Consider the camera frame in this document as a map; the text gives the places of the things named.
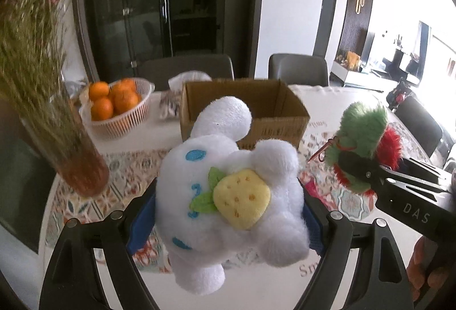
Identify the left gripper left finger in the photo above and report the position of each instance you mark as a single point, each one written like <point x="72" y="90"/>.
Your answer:
<point x="72" y="280"/>

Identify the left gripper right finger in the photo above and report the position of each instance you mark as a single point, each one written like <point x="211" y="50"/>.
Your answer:
<point x="379" y="276"/>

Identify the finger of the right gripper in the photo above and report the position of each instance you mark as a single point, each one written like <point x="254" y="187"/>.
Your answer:
<point x="360" y="173"/>

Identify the green red plush toy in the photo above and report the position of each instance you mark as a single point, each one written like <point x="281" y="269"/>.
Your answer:
<point x="366" y="132"/>

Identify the white plush dog toy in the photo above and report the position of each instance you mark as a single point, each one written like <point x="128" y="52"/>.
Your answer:
<point x="215" y="200"/>

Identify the person's right hand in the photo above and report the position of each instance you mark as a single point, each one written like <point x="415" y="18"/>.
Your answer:
<point x="416" y="272"/>

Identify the dark dining chair right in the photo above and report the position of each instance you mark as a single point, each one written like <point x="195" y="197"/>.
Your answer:
<point x="433" y="138"/>

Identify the white tv console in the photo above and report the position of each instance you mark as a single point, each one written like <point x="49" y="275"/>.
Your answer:
<point x="353" y="79"/>

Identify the white basket of oranges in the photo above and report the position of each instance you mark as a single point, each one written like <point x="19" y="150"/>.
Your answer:
<point x="112" y="110"/>

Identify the glass vase with dried flowers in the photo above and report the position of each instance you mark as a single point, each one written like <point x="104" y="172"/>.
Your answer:
<point x="32" y="59"/>

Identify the grey dining chair left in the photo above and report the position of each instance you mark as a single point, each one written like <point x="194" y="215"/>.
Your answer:
<point x="159" y="71"/>

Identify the black glass door cabinet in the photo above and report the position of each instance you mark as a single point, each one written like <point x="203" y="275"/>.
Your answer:
<point x="126" y="38"/>

